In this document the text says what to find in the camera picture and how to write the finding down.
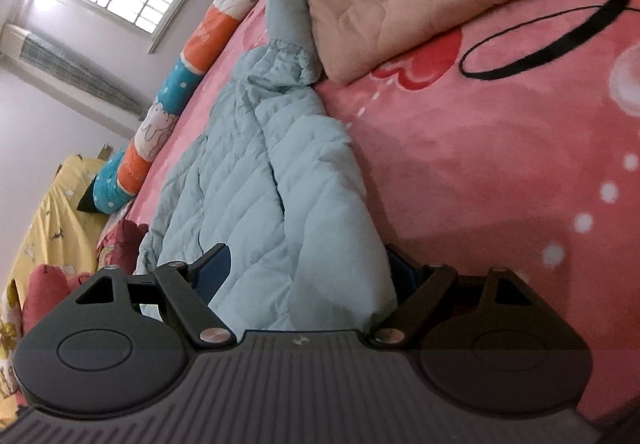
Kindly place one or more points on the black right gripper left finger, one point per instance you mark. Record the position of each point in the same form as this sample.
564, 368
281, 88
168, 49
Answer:
120, 341

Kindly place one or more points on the striped orange teal bolster pillow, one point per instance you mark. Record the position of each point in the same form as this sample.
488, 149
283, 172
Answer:
121, 178

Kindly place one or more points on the dark red plush cloth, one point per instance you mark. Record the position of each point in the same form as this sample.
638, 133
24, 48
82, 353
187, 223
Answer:
120, 243

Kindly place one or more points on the wall air conditioner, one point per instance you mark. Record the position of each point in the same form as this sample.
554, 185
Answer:
76, 83

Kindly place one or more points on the light blue quilted jacket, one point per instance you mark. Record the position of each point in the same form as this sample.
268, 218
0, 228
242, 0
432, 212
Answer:
275, 179

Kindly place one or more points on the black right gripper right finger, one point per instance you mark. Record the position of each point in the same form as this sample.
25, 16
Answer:
487, 343

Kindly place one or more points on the yellow printed sheet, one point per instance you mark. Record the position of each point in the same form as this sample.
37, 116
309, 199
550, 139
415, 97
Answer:
57, 254

